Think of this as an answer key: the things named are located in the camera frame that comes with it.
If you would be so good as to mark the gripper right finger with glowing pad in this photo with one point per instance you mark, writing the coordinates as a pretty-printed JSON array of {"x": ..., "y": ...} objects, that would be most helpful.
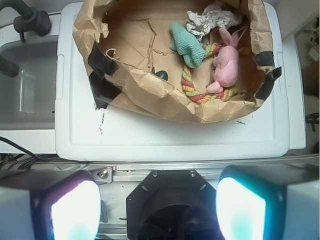
[{"x": 269, "y": 202}]

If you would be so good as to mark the pink plush bunny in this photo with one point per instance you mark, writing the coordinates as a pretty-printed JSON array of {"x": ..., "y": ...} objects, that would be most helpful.
[{"x": 226, "y": 63}]

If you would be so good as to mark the crumpled white paper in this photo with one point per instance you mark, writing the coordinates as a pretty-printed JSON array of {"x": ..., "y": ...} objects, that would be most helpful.
[{"x": 215, "y": 15}]

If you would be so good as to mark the aluminium frame rail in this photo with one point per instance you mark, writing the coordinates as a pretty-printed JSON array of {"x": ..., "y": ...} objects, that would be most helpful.
[{"x": 109, "y": 172}]

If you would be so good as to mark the white plastic bin lid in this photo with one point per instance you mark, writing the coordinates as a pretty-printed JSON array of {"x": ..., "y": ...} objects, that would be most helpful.
[{"x": 113, "y": 134}]

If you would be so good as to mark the brown paper bag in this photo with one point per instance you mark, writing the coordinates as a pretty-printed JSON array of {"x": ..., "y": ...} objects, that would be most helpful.
[{"x": 125, "y": 42}]

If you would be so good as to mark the multicolour rope toy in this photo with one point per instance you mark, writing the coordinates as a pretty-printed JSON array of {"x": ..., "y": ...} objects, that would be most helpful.
[{"x": 189, "y": 89}]

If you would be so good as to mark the green plastic pickle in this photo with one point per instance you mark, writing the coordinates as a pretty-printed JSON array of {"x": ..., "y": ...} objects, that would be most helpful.
[{"x": 162, "y": 74}]

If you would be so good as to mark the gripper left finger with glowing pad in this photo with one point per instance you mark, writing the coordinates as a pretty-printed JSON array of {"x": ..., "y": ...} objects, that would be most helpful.
[{"x": 49, "y": 205}]

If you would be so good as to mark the teal knitted cloth toy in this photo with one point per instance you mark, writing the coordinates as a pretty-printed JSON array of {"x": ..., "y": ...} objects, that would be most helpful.
[{"x": 186, "y": 45}]

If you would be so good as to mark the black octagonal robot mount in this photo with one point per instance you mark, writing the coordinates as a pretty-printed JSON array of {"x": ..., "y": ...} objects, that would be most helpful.
[{"x": 172, "y": 205}]

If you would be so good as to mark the clear plastic bin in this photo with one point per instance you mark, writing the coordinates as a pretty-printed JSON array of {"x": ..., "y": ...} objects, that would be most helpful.
[{"x": 27, "y": 101}]

